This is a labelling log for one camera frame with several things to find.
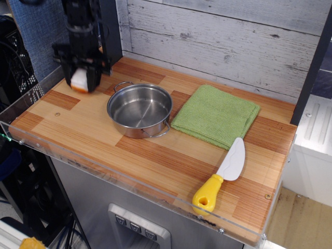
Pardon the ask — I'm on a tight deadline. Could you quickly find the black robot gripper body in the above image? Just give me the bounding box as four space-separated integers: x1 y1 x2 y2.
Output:
52 25 110 75

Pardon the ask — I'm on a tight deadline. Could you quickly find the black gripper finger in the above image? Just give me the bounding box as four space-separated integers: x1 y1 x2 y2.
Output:
87 67 102 93
61 62 77 86

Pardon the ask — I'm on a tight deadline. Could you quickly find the white orange mushroom stem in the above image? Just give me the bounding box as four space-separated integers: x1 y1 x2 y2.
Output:
70 68 88 93

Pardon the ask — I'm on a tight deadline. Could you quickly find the small stainless steel pot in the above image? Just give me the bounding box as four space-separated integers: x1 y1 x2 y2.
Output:
106 81 173 139

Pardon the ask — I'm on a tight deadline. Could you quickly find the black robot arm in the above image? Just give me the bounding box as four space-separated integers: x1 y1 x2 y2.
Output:
10 1 112 93

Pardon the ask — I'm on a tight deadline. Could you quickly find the black plastic crate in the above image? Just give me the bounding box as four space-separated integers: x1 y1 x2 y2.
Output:
1 15 38 101

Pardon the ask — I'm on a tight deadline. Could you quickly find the stainless steel cabinet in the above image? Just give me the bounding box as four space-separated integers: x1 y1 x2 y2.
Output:
50 159 244 248

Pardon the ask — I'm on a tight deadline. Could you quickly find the green folded cloth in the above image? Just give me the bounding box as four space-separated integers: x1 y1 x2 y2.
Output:
171 85 260 150

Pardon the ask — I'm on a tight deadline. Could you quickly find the silver button control panel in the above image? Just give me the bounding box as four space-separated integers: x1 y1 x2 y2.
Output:
108 203 172 248

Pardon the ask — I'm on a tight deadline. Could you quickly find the white ribbed appliance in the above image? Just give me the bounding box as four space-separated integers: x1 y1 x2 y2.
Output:
282 95 331 206

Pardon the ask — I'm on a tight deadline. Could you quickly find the dark grey left post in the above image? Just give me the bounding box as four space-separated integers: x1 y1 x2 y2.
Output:
98 0 122 73

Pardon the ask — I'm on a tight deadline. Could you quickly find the dark grey post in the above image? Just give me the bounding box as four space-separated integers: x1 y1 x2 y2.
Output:
290 7 331 126
98 0 122 73

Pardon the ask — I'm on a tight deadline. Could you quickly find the yellow handled white toy knife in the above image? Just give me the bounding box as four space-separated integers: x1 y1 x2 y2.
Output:
192 137 245 216

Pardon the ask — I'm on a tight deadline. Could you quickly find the dark grey right post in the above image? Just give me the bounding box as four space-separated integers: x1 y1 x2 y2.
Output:
290 7 331 126

